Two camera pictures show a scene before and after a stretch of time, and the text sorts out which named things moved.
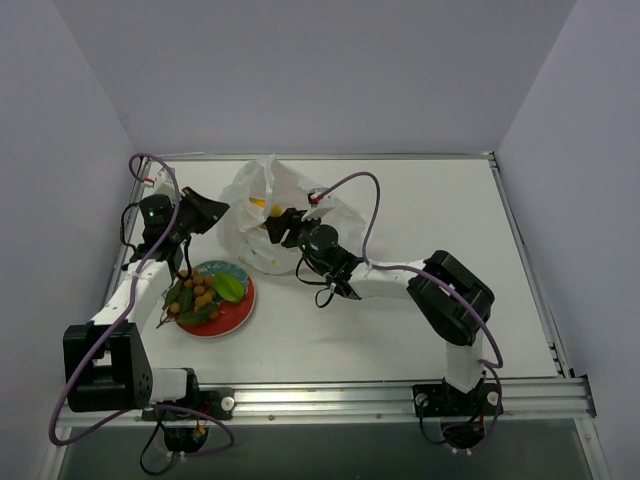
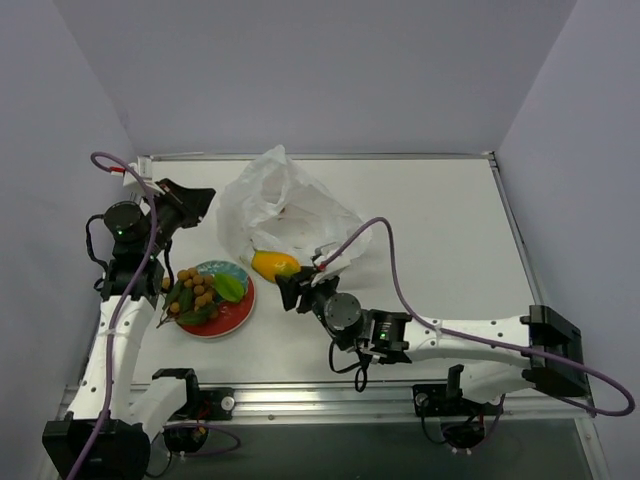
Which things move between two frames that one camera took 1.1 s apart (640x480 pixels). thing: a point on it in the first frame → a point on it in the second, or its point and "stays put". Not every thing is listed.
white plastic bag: (257, 188) stays put
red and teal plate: (231, 316) stays put
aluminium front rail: (522, 402) stays put
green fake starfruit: (228, 288) stays put
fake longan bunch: (192, 301) stays put
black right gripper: (283, 229) → (302, 291)
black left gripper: (195, 211) → (181, 201)
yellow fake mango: (275, 209) → (269, 264)
